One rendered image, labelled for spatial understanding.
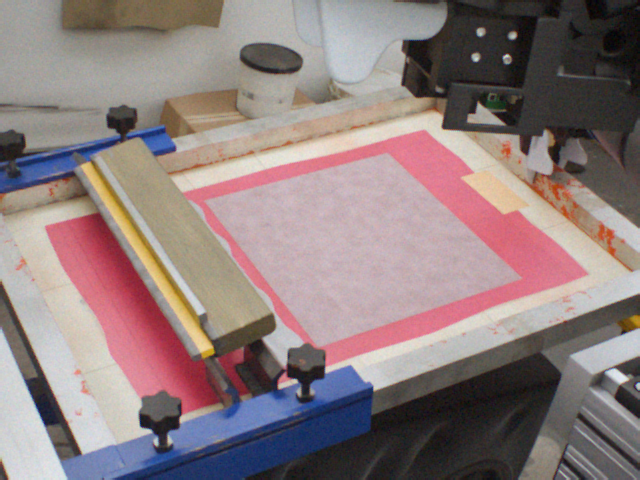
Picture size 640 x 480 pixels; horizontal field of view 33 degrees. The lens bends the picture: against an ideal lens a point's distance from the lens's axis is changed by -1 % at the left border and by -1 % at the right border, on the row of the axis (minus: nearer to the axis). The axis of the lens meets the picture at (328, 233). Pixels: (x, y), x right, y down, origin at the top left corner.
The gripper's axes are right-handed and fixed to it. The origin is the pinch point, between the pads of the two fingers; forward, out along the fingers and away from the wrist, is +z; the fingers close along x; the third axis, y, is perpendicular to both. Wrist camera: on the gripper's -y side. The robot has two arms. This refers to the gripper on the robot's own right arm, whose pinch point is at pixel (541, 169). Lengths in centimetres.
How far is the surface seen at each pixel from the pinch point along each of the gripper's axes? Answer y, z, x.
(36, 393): 1, 11, -76
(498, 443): 22.4, 26.8, -19.5
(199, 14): -195, 63, 27
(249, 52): -183, 73, 39
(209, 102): -188, 91, 26
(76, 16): -195, 56, -13
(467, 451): 22.6, 25.4, -25.0
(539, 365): 19.1, 18.1, -11.5
